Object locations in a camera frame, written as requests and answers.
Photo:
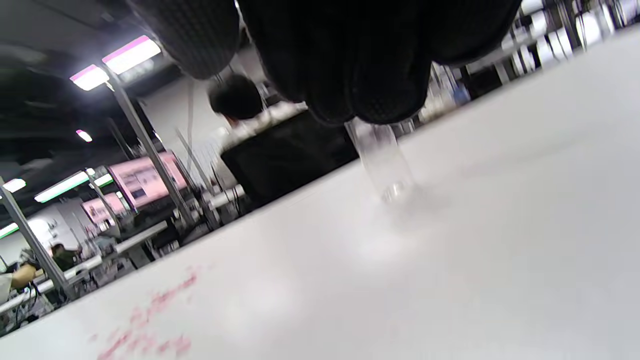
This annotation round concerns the person's right hand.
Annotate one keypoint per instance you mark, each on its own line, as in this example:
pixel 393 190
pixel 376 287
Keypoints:
pixel 350 50

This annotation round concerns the clear conical bottle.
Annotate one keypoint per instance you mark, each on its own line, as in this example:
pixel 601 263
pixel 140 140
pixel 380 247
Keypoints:
pixel 385 160

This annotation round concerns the black mesh office chair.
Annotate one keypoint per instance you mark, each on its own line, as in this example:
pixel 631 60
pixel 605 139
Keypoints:
pixel 285 160

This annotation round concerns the aluminium frame post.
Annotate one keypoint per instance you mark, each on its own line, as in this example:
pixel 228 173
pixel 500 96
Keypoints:
pixel 150 150

